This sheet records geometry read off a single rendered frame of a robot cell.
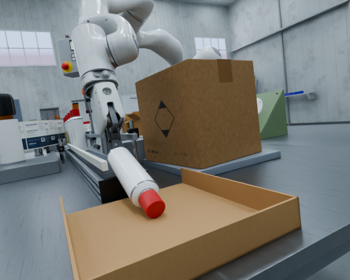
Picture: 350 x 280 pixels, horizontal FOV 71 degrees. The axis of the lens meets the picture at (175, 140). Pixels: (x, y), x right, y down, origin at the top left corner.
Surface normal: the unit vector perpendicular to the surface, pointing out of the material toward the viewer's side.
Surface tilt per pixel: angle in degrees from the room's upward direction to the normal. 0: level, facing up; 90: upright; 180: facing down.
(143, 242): 0
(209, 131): 90
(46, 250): 0
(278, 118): 90
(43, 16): 90
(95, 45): 70
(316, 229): 0
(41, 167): 90
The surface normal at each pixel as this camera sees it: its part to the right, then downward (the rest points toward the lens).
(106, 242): -0.13, -0.99
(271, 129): 0.41, 0.03
